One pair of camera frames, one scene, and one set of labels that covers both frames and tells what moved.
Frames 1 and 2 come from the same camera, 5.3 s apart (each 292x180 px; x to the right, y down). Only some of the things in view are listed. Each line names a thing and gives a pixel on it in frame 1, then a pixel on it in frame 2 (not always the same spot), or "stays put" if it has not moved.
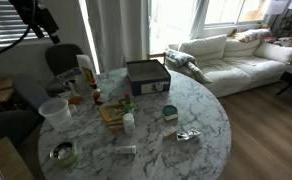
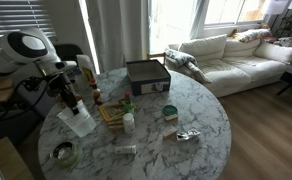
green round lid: [170, 110] stays put
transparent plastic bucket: [56, 110] → [82, 122]
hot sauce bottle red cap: [96, 92] stays put
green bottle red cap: [129, 105] stays put
